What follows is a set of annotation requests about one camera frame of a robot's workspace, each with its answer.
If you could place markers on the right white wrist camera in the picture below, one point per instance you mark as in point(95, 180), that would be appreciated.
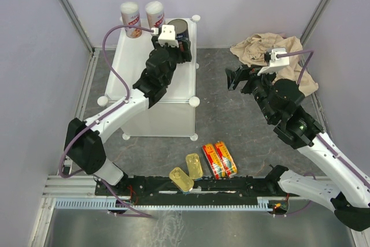
point(275, 63)

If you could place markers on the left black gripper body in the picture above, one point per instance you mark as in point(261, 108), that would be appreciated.
point(173, 53)

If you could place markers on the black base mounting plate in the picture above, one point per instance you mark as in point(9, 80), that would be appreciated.
point(203, 199)

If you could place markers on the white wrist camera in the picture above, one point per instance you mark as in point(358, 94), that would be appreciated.
point(275, 63)
point(166, 35)

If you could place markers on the gold tin upper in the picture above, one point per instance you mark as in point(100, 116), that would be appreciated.
point(195, 170)

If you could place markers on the gold tin lower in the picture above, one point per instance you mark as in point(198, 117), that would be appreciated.
point(181, 180)

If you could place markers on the red white tall can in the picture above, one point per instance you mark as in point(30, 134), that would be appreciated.
point(130, 16)

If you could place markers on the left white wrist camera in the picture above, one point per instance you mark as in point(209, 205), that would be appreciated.
point(166, 35)

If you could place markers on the dark blue food can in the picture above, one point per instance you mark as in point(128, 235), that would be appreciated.
point(181, 28)

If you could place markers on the gold tin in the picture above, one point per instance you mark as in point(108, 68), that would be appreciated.
point(195, 170)
point(181, 180)

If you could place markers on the aluminium frame rail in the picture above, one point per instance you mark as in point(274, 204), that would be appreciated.
point(144, 187)

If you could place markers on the red green tin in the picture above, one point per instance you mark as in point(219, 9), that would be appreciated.
point(226, 159)

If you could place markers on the red yellow flat tin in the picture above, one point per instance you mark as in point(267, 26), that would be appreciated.
point(214, 162)

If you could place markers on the orange label white-lid can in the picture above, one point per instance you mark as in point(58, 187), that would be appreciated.
point(155, 14)

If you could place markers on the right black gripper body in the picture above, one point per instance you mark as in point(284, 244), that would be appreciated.
point(258, 85)

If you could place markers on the white plastic cube cabinet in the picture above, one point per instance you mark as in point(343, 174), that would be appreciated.
point(174, 114)

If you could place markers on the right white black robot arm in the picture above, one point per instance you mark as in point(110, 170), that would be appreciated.
point(280, 103)

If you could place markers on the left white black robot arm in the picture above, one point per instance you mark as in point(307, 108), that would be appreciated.
point(85, 139)

